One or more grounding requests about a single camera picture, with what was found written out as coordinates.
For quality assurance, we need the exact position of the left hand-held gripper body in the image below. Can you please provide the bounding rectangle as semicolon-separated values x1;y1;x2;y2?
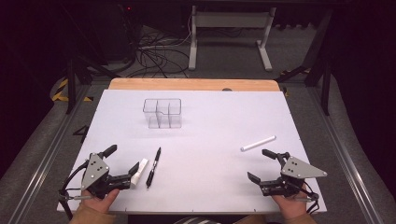
80;152;132;201

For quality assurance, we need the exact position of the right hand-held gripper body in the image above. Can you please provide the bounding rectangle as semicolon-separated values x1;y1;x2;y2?
259;152;329;198

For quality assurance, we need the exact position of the white marker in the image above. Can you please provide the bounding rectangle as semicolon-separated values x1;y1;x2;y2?
130;158;149;188

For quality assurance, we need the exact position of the white chalk stick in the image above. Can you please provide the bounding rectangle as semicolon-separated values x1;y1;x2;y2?
240;134;277;153

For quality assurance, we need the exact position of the black pen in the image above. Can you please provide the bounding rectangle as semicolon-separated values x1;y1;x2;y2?
145;147;163;189

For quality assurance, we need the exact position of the clear plastic organizer box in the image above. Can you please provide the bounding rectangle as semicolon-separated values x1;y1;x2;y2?
142;98;183;130

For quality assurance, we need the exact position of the person's left hand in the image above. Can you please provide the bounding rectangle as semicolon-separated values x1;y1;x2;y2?
80;188;121;213

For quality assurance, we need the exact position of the person's right hand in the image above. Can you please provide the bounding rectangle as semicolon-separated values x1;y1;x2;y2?
271;186;313;220

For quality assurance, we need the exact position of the yellow black hazard tape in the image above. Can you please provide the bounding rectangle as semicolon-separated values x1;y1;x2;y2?
50;77;94;104

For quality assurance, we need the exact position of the black tripod stand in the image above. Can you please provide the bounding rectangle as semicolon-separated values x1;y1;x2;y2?
275;8;334;117
59;0;123;115

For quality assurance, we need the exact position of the person's striped clothing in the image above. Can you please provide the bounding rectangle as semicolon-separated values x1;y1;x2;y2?
173;217;217;224

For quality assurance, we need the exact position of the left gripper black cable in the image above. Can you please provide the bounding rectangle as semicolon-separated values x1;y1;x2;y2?
58;160;94;220

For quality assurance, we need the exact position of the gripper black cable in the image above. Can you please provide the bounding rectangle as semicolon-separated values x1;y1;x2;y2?
295;182;320;216
58;160;94;220

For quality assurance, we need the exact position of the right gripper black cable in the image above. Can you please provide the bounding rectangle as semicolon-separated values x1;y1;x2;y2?
295;182;320;216

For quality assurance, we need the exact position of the aluminium floor rail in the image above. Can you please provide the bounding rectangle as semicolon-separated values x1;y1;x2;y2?
7;83;92;224
306;87;386;224

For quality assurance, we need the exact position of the bundle of floor cables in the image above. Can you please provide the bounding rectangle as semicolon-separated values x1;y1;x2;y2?
125;15;200;79

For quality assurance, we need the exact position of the white metal stand frame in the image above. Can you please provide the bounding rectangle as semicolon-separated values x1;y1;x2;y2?
188;5;277;72

